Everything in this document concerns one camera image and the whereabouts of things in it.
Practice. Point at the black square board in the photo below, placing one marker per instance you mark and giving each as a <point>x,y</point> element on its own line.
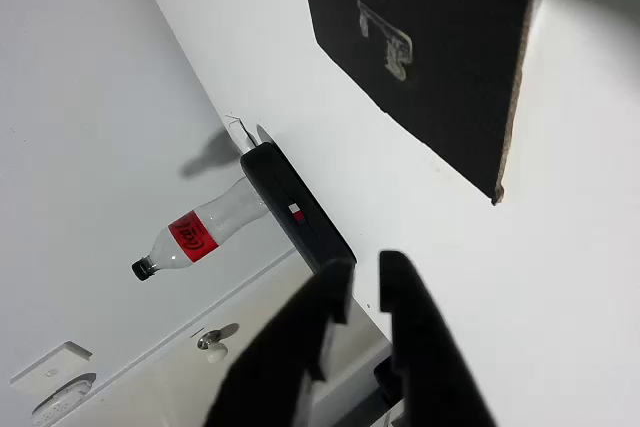
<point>425,97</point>

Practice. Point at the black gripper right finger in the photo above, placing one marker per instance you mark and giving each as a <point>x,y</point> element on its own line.
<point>430,372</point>

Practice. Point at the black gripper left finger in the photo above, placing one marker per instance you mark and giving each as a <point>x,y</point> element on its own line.
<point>280,372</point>

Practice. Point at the clear cola bottle red label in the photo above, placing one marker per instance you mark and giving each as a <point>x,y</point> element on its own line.
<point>190,237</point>

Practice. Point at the round white perforated disc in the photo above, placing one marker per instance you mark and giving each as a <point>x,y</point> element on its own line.
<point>60,404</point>

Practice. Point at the white cabinet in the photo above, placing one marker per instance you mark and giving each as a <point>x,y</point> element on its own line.
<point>165,387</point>

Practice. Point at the white wall plate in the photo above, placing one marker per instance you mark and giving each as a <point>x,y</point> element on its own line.
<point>50,372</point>

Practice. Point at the black rectangular box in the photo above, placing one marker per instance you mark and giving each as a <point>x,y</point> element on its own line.
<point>295,207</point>

